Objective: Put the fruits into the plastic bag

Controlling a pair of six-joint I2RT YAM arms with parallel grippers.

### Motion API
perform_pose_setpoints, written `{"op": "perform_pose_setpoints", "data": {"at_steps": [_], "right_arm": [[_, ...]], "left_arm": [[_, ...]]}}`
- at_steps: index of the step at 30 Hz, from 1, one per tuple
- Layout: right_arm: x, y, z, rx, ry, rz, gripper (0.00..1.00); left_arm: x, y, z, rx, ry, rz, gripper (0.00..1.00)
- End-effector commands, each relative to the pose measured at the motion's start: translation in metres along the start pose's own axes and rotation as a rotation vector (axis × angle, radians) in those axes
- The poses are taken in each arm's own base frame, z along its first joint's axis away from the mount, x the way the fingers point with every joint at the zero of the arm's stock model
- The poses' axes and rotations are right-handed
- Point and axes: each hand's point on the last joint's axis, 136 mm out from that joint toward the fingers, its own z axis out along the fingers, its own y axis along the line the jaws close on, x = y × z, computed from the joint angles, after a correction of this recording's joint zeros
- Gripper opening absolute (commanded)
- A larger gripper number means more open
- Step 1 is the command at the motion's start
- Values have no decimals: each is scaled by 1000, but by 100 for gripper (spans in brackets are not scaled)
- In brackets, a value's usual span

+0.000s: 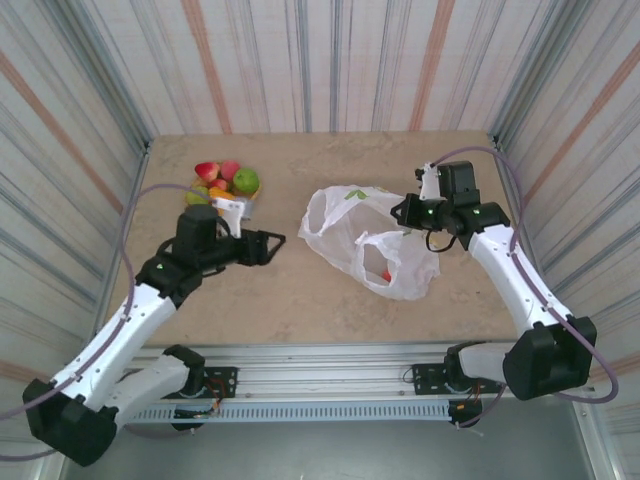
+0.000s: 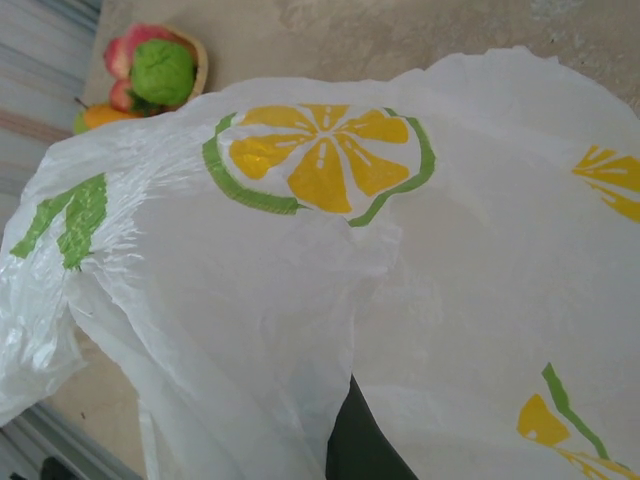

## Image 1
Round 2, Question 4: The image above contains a white plastic bag lemon print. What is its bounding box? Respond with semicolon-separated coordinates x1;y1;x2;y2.
298;184;442;302

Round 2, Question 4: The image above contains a green toy apple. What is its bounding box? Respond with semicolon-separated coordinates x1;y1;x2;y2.
233;168;261;196

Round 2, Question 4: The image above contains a wooden fruit tray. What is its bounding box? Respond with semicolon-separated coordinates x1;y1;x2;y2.
185;172;264;206

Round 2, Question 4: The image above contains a black base electronics module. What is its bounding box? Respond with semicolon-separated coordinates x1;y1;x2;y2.
172;405;224;432
447;398;485;430

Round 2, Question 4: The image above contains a thin black cable loop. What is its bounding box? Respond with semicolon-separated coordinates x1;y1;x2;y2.
425;230;455;255

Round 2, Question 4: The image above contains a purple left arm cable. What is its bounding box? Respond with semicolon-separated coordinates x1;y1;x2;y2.
0;182;221;461

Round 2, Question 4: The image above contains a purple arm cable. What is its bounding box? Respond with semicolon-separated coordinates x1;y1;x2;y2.
432;145;621;430
0;182;221;461

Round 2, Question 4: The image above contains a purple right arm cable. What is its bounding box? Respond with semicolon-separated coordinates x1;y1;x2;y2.
432;145;621;430

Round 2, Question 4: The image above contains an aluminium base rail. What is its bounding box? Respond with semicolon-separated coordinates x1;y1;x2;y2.
84;342;599;402

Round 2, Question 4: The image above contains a white slotted cable duct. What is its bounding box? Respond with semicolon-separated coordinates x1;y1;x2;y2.
124;401;454;425

